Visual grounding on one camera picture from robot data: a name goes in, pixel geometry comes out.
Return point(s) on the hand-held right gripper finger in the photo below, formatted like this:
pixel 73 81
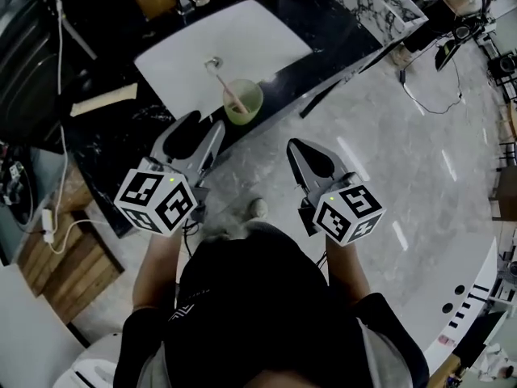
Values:
pixel 299 168
pixel 327 164

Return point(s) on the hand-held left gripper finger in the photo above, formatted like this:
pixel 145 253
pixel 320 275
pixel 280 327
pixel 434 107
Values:
pixel 159 146
pixel 210 144

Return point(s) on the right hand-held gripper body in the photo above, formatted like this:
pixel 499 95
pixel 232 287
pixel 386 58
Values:
pixel 347 216

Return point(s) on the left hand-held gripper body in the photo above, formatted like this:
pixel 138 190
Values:
pixel 141 194

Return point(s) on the pink toothbrush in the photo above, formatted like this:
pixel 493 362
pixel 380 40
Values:
pixel 226 89

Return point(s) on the green translucent cup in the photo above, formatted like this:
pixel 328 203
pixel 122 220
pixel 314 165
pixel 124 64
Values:
pixel 253 103

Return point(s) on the person's left forearm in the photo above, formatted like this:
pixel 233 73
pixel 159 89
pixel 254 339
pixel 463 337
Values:
pixel 155 269

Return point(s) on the person's right forearm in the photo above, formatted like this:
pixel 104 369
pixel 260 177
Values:
pixel 347 273

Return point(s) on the person's grey shoe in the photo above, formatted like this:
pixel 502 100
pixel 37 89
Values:
pixel 257 208

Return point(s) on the beige wooden block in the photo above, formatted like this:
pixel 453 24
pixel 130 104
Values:
pixel 105 99

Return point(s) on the white power adapter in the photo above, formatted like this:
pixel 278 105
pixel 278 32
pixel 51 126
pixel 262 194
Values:
pixel 48 222

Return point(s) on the wooden pallet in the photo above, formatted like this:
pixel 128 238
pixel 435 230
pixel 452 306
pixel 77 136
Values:
pixel 81 273

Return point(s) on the white sink basin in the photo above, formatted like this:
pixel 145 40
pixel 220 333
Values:
pixel 242 35

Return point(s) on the person's black shirt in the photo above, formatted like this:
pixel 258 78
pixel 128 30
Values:
pixel 250 297

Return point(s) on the white curved counter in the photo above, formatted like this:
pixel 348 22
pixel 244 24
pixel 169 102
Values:
pixel 476 297

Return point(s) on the marble patterned box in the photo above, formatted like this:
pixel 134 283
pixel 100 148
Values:
pixel 375 6

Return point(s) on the white cabinet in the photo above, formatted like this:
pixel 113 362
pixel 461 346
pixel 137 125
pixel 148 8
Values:
pixel 28 330

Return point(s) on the black camera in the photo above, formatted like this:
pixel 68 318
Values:
pixel 503 64

